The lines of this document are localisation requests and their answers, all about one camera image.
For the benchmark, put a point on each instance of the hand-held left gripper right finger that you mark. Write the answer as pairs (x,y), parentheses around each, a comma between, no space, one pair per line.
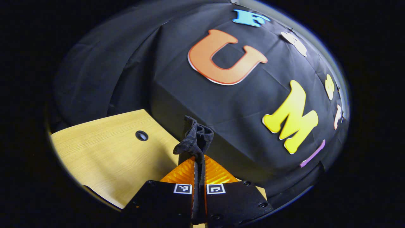
(237,202)

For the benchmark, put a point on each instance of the black jeans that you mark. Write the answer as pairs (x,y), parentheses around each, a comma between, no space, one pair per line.
(196,139)

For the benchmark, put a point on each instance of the black backdrop cloth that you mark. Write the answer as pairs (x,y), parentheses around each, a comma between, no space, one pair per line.
(190,101)

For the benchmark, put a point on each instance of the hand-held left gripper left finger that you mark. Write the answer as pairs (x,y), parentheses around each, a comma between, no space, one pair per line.
(158,202)

